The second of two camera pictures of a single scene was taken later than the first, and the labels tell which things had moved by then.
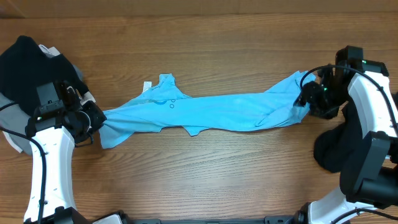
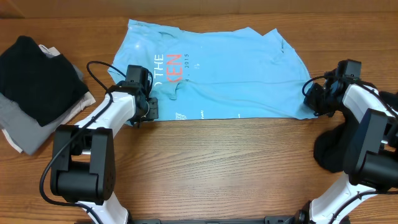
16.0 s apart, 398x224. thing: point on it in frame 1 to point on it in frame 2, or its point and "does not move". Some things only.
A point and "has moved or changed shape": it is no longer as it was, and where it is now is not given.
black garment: (335, 148) does not move
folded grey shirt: (13, 120) does not move
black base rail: (268, 220) does not move
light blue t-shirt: (225, 112) has moved or changed shape
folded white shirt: (87, 98) does not move
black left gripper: (98, 117) to (152, 111)
